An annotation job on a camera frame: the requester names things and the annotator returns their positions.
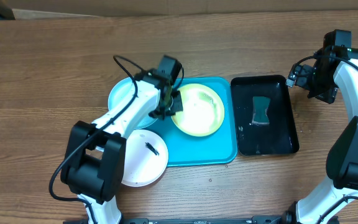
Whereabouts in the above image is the light blue plate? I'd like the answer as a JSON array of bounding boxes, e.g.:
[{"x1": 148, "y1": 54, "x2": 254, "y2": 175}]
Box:
[{"x1": 108, "y1": 78, "x2": 157, "y2": 129}]

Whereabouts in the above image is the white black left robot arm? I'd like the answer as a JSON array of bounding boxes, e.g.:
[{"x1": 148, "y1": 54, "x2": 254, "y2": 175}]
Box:
[{"x1": 52, "y1": 72, "x2": 180, "y2": 223}]

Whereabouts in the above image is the yellow plate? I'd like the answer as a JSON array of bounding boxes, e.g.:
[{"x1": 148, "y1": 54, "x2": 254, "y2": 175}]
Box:
[{"x1": 172, "y1": 83, "x2": 225, "y2": 137}]

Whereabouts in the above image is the green sponge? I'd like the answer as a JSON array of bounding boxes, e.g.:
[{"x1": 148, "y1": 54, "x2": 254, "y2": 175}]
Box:
[{"x1": 252, "y1": 96, "x2": 270, "y2": 125}]

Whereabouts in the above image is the black rectangular tray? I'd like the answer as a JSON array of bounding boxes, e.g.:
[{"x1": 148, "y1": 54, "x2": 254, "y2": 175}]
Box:
[{"x1": 231, "y1": 75, "x2": 300, "y2": 156}]

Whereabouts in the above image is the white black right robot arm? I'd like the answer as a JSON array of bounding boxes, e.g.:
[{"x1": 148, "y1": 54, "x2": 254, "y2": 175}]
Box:
[{"x1": 281, "y1": 46, "x2": 358, "y2": 223}]

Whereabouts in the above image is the white plate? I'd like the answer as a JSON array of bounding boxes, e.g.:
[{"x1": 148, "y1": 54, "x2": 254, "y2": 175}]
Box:
[{"x1": 96, "y1": 129, "x2": 169, "y2": 188}]

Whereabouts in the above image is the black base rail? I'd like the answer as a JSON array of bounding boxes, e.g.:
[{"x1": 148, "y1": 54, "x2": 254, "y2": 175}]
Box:
[{"x1": 63, "y1": 215, "x2": 340, "y2": 224}]

